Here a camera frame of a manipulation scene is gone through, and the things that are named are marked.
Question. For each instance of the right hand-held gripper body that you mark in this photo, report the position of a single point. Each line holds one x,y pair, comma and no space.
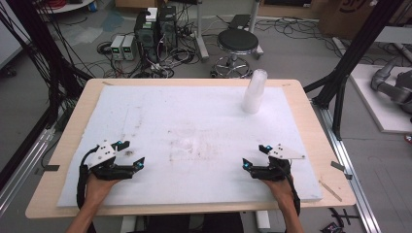
275,170

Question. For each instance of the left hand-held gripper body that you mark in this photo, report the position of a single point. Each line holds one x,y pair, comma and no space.
103,154

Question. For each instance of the person's right hand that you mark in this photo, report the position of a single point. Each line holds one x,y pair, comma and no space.
282,191

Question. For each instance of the person's left hand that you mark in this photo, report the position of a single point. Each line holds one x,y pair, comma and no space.
97,189

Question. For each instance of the grey tape strip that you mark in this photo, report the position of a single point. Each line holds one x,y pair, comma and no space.
338,166
51,168

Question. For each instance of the stack of white plastic cups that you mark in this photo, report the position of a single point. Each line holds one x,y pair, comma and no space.
254,97

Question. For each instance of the white table leg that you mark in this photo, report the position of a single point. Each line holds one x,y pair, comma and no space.
129,225
263,221

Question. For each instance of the thin wooden stick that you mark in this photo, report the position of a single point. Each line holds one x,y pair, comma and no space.
330,191

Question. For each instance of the light wooden table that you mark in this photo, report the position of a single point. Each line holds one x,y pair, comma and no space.
324,136

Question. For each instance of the white foam mat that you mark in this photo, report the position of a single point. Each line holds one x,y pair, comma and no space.
194,113

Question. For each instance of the person's dark trousers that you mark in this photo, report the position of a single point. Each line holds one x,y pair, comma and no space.
194,225

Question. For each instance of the white power strip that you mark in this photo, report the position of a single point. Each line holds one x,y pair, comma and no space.
159,68

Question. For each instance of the grey power supply unit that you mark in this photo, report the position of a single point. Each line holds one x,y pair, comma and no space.
117,47
130,48

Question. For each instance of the black round stool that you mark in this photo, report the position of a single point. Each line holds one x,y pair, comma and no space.
237,42

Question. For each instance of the white floor board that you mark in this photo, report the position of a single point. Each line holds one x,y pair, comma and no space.
375,106

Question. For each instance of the grey metal stand leg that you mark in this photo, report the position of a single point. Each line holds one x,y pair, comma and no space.
256,19
200,35

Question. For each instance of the small white box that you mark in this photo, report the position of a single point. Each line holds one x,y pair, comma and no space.
151,14

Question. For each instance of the large printed cardboard box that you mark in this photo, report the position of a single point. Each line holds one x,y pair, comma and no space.
343,16

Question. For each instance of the aluminium floor rail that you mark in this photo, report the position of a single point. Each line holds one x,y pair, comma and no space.
22,168
346,168

